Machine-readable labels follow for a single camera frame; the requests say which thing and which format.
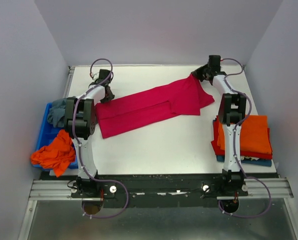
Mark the magenta t shirt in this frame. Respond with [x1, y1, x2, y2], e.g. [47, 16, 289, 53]
[95, 75, 214, 139]

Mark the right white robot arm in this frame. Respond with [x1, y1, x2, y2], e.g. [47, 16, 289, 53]
[192, 55, 247, 196]

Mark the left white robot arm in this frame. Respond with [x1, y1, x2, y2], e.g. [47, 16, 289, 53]
[64, 69, 115, 198]

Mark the crumpled grey-blue t shirt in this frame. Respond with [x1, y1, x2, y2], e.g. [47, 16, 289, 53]
[47, 98, 66, 128]

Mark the folded red t shirt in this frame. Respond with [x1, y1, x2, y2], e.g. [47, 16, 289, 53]
[211, 120, 273, 160]

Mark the blue plastic bin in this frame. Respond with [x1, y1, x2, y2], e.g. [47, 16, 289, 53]
[32, 102, 78, 171]

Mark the folded orange t shirt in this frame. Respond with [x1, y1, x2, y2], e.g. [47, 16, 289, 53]
[215, 115, 273, 154]

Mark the folded blue t shirt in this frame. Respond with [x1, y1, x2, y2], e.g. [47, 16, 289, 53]
[215, 154, 273, 168]

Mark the crumpled orange t shirt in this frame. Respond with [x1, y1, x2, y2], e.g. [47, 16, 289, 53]
[30, 129, 76, 177]

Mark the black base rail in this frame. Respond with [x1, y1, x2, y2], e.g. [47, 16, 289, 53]
[68, 172, 249, 210]

